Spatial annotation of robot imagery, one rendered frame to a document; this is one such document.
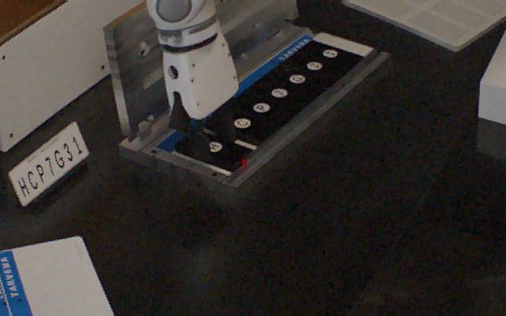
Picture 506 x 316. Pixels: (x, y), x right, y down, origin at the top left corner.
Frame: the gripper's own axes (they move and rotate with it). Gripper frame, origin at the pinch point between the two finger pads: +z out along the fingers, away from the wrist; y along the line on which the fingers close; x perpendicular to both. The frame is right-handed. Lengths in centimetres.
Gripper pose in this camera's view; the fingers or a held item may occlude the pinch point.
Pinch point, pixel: (212, 138)
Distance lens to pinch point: 176.2
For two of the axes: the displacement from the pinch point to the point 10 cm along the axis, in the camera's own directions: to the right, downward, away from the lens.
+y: 5.6, -4.7, 6.8
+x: -8.1, -1.2, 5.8
